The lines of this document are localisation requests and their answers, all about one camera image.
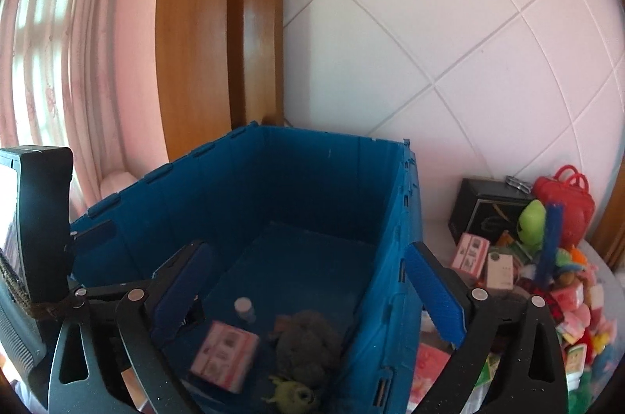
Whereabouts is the green monster plush toy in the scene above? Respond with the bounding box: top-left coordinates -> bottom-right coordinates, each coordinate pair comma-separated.
261,376 -> 320,410

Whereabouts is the lime green plush toy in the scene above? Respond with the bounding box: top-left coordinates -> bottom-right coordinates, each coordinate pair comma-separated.
516,199 -> 548,246

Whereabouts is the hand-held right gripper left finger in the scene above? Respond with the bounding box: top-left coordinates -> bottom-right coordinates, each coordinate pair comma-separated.
48,239 -> 218,414

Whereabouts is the white and green box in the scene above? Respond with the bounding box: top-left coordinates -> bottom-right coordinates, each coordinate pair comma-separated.
563,343 -> 590,377

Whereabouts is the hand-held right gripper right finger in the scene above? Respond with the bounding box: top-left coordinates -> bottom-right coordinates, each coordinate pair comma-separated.
404,241 -> 570,414

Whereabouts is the pink printed box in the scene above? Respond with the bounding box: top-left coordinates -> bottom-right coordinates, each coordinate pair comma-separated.
452,232 -> 490,275
189,321 -> 261,394

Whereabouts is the blue plastic crate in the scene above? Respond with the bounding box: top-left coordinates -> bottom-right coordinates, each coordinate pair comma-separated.
68,121 -> 423,414

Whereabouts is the small pink box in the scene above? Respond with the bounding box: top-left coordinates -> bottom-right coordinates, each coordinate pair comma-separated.
551,284 -> 585,313

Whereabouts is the small white bottle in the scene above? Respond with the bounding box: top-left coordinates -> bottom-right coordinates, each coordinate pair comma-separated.
233,297 -> 257,323

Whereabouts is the grey plush toy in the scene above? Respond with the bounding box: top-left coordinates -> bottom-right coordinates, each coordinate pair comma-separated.
270,310 -> 343,390

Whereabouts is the blue fuzzy stick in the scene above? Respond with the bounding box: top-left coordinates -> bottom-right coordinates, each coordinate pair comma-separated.
534,203 -> 564,285

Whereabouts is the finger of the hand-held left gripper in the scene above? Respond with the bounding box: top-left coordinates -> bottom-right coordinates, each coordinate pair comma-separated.
68,278 -> 152,303
70,220 -> 116,245

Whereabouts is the black box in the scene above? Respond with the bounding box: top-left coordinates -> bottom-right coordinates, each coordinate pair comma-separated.
448,177 -> 535,244

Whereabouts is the pink curtain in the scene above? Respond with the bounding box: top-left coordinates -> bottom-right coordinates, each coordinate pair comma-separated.
0,0 -> 171,219

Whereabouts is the red toy handbag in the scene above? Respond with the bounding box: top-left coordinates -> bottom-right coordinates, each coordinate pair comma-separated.
532,164 -> 596,246

